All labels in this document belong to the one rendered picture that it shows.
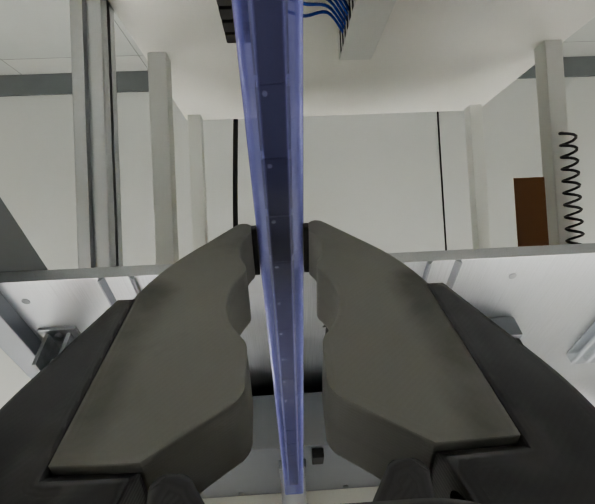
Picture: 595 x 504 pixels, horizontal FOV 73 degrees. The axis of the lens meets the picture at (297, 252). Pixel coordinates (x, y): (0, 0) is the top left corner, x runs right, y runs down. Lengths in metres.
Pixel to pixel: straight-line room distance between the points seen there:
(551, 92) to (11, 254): 0.77
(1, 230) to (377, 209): 1.81
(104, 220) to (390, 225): 1.64
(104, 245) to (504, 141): 2.05
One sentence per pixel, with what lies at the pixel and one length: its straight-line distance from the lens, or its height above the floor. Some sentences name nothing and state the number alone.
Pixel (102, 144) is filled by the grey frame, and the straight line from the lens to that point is 0.57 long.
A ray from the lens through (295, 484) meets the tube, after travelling 0.33.
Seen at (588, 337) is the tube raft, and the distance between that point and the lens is 0.43.
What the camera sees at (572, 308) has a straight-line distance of 0.40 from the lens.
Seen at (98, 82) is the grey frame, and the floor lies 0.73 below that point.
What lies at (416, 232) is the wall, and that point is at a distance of 2.06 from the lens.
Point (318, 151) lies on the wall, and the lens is 2.04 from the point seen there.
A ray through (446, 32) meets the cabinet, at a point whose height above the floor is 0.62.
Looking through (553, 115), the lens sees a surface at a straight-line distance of 0.82.
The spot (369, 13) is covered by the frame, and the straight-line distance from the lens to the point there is 0.59.
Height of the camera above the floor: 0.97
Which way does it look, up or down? 2 degrees down
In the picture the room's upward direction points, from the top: 177 degrees clockwise
